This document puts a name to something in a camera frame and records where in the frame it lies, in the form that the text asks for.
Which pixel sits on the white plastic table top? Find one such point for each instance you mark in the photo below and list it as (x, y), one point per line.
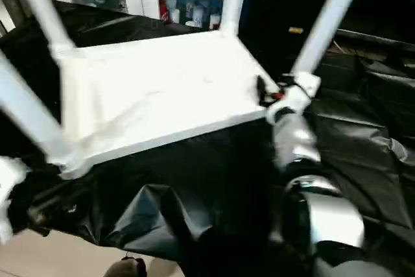
(162, 89)

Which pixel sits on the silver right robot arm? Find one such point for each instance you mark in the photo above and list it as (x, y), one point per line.
(298, 141)

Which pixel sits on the small orange label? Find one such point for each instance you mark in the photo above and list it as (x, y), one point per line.
(295, 30)

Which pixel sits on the black plastic mat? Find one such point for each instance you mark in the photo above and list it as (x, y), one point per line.
(363, 134)

